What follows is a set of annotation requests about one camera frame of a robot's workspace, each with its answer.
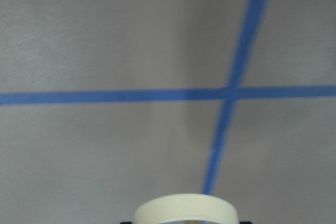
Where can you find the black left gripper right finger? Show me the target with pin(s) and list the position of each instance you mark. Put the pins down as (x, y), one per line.
(244, 222)

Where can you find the blue and cream bell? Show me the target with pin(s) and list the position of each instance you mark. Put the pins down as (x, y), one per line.
(186, 207)

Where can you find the brown paper table cover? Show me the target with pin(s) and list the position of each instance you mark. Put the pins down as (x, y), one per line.
(107, 104)

